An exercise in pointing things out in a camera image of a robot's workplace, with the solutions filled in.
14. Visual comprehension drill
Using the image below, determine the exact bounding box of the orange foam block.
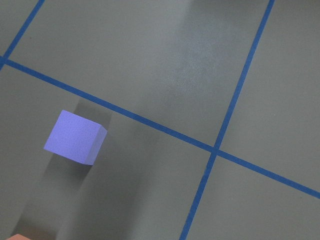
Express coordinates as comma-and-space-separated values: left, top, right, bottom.
6, 234, 31, 240

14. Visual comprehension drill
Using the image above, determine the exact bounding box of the purple foam block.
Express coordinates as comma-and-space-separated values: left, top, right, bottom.
44, 110, 108, 166

